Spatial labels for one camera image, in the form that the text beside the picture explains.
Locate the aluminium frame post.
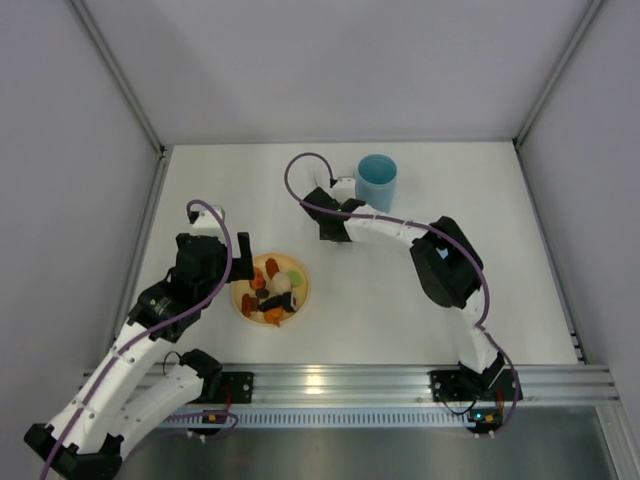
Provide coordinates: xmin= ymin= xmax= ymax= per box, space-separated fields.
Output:
xmin=66 ymin=0 xmax=167 ymax=341
xmin=511 ymin=0 xmax=608 ymax=365

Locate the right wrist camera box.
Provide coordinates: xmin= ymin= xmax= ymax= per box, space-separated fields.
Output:
xmin=330 ymin=177 xmax=356 ymax=204

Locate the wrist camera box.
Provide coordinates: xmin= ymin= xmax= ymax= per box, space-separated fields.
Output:
xmin=188 ymin=205 xmax=223 ymax=238
xmin=330 ymin=177 xmax=356 ymax=204

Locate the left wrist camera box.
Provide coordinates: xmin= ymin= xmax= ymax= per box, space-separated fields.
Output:
xmin=188 ymin=205 xmax=223 ymax=238

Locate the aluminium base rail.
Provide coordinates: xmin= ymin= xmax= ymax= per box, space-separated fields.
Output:
xmin=82 ymin=363 xmax=620 ymax=407

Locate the orange fried drumstick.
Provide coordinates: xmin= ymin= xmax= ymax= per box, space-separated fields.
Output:
xmin=263 ymin=307 xmax=285 ymax=327

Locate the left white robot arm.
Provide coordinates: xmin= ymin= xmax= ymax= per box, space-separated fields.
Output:
xmin=24 ymin=232 xmax=254 ymax=479

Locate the white slotted cable duct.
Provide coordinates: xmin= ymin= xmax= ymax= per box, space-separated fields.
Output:
xmin=162 ymin=410 xmax=476 ymax=429

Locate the green round cookie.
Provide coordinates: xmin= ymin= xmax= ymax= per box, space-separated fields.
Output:
xmin=287 ymin=270 xmax=304 ymax=287

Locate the right aluminium frame post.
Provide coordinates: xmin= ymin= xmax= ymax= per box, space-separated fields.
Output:
xmin=511 ymin=0 xmax=608 ymax=365

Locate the blue lunch box cup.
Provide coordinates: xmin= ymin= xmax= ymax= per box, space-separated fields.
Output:
xmin=355 ymin=154 xmax=398 ymax=213

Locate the black spiky sea cucumber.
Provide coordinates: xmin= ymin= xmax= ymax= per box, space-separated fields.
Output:
xmin=258 ymin=295 xmax=282 ymax=312

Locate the white swirl bun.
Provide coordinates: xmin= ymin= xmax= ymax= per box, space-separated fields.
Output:
xmin=271 ymin=271 xmax=292 ymax=295

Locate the beige round plate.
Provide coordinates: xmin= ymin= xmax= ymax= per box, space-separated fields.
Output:
xmin=231 ymin=253 xmax=310 ymax=328

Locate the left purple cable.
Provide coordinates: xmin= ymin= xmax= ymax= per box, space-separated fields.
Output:
xmin=38 ymin=199 xmax=240 ymax=480

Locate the black sushi roll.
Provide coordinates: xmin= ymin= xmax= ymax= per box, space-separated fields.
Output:
xmin=278 ymin=291 xmax=300 ymax=313

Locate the left aluminium frame post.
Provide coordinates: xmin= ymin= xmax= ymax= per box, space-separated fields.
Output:
xmin=66 ymin=0 xmax=167 ymax=341

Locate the spotted orange chicken wing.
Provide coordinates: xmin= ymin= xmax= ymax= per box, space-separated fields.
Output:
xmin=249 ymin=267 xmax=266 ymax=290

